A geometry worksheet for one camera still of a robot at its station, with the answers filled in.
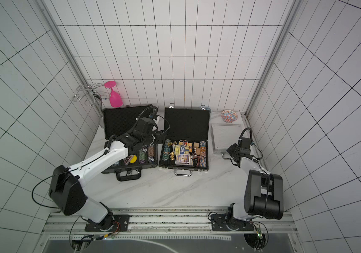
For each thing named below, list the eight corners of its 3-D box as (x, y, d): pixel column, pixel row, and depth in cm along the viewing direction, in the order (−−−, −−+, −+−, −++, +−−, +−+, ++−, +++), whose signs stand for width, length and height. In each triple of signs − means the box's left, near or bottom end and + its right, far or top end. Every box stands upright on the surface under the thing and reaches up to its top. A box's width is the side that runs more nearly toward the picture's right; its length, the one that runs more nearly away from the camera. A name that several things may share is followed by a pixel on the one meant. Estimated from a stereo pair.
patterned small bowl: (221, 123, 115) (222, 119, 112) (219, 113, 122) (220, 109, 119) (237, 123, 115) (238, 119, 112) (234, 113, 122) (235, 109, 119)
